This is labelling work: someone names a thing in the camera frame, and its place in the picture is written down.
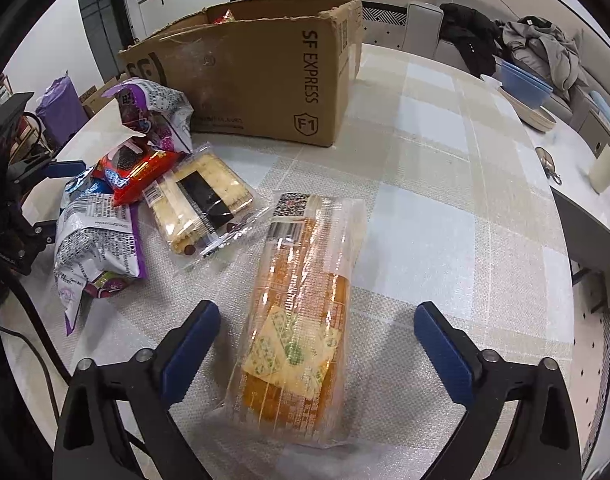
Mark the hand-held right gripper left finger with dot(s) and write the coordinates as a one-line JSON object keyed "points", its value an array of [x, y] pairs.
{"points": [[190, 355]]}

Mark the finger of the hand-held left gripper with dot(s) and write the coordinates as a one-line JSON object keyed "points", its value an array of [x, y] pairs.
{"points": [[39, 230], [67, 169]]}

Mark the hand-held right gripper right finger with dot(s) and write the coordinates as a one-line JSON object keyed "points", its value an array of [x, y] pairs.
{"points": [[445, 355]]}

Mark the blue white snack packet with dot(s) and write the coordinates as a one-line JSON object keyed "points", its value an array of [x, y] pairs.
{"points": [[82, 185]]}

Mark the silver purple snack packet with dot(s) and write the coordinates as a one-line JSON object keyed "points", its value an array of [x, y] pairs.
{"points": [[100, 240]]}

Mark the red biscuit packet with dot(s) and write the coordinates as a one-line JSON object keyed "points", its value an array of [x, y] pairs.
{"points": [[135, 175]]}

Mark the purple snack bag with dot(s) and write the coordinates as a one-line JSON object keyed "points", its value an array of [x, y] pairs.
{"points": [[155, 105]]}

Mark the clear orange cracker packet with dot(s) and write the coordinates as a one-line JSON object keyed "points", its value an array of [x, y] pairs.
{"points": [[295, 310]]}

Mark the clear sandwich cracker packet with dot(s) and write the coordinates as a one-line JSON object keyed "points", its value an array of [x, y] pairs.
{"points": [[200, 200]]}

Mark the large cardboard box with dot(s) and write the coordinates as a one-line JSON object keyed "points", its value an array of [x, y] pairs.
{"points": [[265, 90]]}

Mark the purple plastic bag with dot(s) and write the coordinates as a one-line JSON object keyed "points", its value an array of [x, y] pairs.
{"points": [[60, 115]]}

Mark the small cardboard box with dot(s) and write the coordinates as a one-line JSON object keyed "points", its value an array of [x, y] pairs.
{"points": [[92, 100]]}

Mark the wooden shoe rack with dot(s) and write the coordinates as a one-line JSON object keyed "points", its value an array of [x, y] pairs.
{"points": [[0, 92]]}

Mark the white dotted rug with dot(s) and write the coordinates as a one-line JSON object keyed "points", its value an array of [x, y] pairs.
{"points": [[592, 360]]}

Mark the dark glass door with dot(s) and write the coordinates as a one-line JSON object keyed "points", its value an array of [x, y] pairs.
{"points": [[97, 20]]}

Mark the white counter cabinets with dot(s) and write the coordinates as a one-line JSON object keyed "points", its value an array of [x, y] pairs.
{"points": [[175, 5]]}

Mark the white coffee table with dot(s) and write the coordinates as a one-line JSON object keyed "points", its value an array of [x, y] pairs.
{"points": [[575, 180]]}

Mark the cream tumbler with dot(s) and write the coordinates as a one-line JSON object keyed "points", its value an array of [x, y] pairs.
{"points": [[605, 170]]}

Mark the beige plate stack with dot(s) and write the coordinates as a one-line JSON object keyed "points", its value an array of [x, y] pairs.
{"points": [[535, 117]]}

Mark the light blue cloth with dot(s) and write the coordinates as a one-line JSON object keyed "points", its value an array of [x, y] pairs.
{"points": [[605, 107]]}

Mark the black jacket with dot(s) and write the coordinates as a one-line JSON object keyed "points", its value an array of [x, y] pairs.
{"points": [[470, 35]]}

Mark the grey clothes pile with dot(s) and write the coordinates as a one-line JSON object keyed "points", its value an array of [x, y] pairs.
{"points": [[545, 50]]}

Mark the grey sofa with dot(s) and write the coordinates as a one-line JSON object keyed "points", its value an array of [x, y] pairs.
{"points": [[422, 25]]}

